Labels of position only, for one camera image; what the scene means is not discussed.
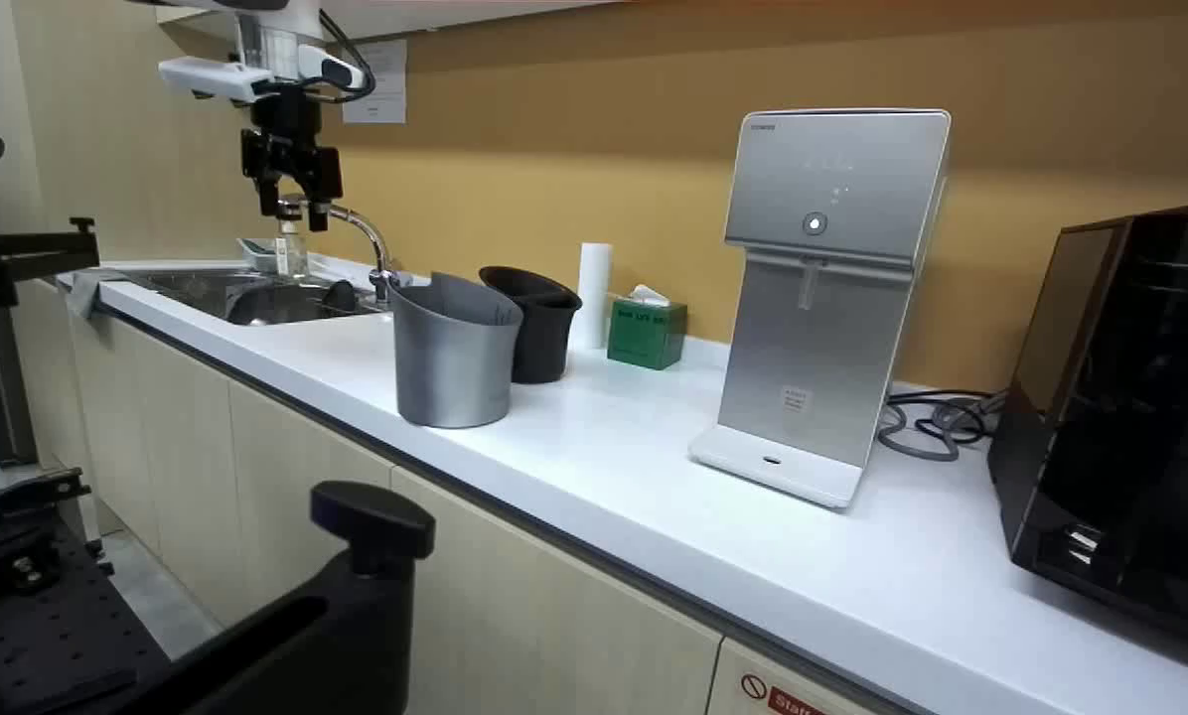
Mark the beige counter cabinet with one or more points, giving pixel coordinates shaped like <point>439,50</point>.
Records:
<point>277,501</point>

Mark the stainless steel sink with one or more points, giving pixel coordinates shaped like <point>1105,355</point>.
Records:
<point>202,289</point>

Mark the black plastic can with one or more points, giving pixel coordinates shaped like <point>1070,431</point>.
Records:
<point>538,325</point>

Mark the grey metal cup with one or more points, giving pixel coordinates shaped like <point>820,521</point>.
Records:
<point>456,361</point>

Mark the white paper wall notice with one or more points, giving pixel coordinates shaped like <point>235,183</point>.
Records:
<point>382,96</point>

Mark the red warning sticker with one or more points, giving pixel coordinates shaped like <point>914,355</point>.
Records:
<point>782,697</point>

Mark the white plastic bottle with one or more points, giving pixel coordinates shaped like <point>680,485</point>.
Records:
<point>596,298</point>

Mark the green tissue box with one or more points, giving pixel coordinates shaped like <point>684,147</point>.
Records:
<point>644,333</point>

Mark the chrome kitchen faucet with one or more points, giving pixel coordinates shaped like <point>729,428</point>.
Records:
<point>372,239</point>

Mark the clear soap bottle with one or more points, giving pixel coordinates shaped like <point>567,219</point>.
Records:
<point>289,251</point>

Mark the black coffee machine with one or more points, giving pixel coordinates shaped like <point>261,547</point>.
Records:
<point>1134,422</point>

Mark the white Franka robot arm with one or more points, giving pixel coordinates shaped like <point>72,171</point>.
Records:
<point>268,34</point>

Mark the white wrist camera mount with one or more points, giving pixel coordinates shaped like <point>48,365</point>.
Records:
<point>207,79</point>

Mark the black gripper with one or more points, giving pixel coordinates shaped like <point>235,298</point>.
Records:
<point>289,142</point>

